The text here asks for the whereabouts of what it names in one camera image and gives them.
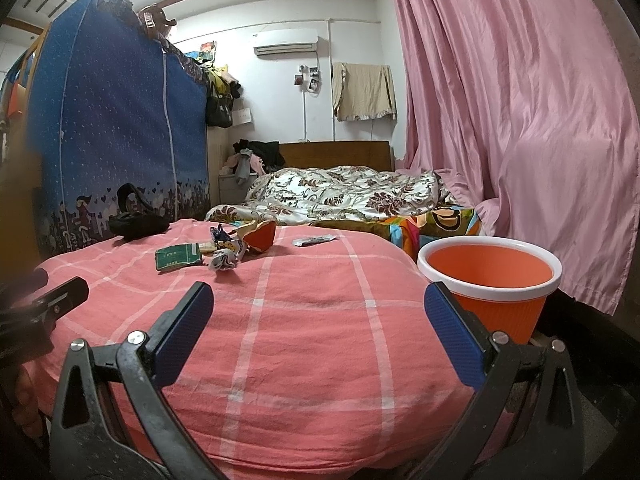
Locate green cigarette pack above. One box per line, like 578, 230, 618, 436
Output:
154, 243, 203, 273

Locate blue snack wrapper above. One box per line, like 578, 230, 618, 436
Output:
208, 224, 246, 272

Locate white medicine sachet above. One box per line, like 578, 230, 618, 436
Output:
292, 234, 338, 248

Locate orange trash bin white rim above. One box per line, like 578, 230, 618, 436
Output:
418, 235, 563, 344

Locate black bag on bed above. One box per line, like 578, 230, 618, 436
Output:
108, 183, 169, 242

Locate pink plaid blanket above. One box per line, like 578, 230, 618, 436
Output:
27, 220, 472, 479

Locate colourful cartoon bed sheet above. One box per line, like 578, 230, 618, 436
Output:
312, 206, 482, 260

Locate blue fabric wardrobe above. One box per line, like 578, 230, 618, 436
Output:
26, 0, 209, 257

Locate white nightstand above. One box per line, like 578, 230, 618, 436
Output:
218, 174, 258, 205

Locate clothes pile on nightstand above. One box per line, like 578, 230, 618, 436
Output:
219, 139, 285, 184

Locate floral white duvet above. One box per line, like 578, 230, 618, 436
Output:
205, 166, 454, 226

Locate wooden headboard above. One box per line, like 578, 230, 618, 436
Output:
279, 141, 395, 171

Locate hanging bags and clothes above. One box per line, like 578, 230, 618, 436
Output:
195, 41, 243, 129

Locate hat on wardrobe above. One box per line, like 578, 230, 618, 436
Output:
138, 4, 177, 39

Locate pink curtain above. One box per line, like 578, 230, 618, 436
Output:
394, 0, 639, 314

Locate beige hanging towel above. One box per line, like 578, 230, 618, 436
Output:
332, 62, 397, 122

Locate white air conditioner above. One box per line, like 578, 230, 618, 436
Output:
253, 28, 319, 56

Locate wall photos cluster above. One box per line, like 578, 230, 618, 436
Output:
294, 65, 321, 94

